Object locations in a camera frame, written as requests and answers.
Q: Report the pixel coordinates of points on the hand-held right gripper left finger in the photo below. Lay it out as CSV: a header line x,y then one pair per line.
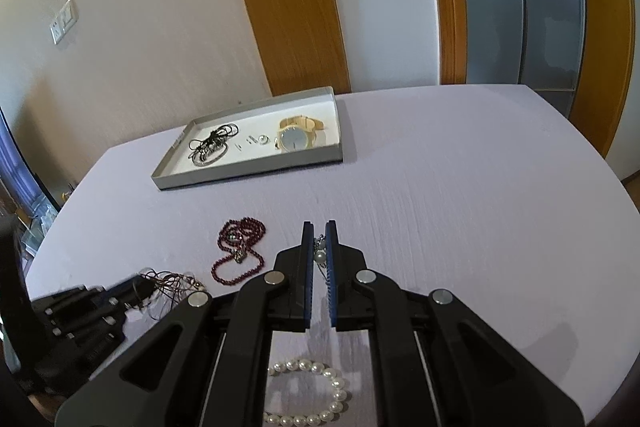
x,y
308,277

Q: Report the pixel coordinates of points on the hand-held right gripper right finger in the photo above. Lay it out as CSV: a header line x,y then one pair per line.
x,y
331,287

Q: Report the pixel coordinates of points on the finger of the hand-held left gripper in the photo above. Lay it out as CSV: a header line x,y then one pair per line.
x,y
90,324
85,297

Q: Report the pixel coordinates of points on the silver pearl dangle earring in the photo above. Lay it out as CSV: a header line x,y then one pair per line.
x,y
319,255

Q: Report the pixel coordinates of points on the grey cardboard box tray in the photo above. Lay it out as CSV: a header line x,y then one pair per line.
x,y
320,157

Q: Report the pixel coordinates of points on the gold wrist watch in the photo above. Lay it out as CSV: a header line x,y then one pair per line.
x,y
295,139

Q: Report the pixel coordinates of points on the silver bangle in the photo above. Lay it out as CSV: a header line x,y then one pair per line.
x,y
210,162

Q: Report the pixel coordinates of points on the blue curtain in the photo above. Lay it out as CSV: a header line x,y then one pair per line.
x,y
12,157

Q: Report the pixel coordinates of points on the white wall switch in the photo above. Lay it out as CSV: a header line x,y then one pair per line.
x,y
64,21

